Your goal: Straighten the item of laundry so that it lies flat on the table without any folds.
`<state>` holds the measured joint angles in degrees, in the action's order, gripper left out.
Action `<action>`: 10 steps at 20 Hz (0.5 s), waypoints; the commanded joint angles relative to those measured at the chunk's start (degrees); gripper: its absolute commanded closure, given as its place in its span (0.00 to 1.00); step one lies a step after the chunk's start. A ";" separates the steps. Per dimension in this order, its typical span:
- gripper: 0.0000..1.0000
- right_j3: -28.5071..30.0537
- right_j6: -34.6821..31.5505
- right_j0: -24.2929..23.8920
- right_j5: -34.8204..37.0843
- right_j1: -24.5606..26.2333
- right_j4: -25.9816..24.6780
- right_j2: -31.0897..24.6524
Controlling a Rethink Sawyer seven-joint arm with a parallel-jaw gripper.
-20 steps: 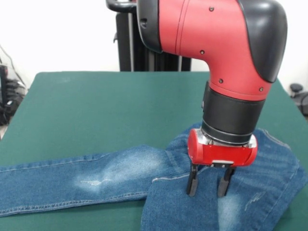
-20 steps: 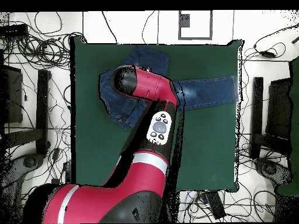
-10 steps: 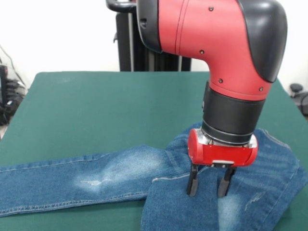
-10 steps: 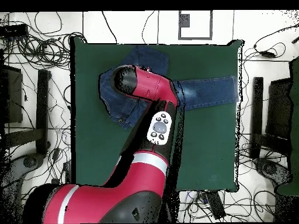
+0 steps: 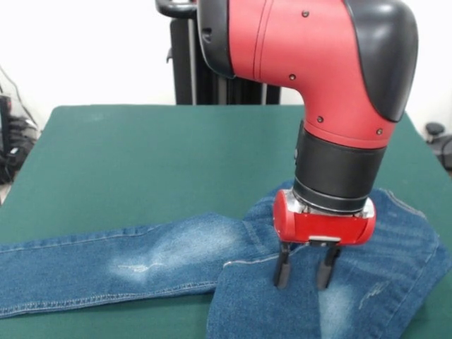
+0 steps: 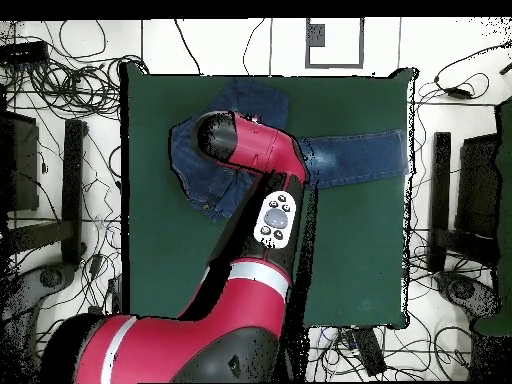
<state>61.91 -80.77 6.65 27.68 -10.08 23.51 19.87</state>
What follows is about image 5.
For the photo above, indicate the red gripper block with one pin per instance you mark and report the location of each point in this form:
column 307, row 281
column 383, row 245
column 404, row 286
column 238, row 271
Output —
column 325, row 229

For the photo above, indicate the blue denim jeans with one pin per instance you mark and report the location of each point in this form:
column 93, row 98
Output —
column 141, row 261

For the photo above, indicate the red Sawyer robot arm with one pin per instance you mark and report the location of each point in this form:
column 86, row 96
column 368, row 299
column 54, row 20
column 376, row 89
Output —
column 318, row 70

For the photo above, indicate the dark green table cloth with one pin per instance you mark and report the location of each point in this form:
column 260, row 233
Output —
column 106, row 159

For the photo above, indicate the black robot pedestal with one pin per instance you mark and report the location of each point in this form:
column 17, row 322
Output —
column 183, row 70

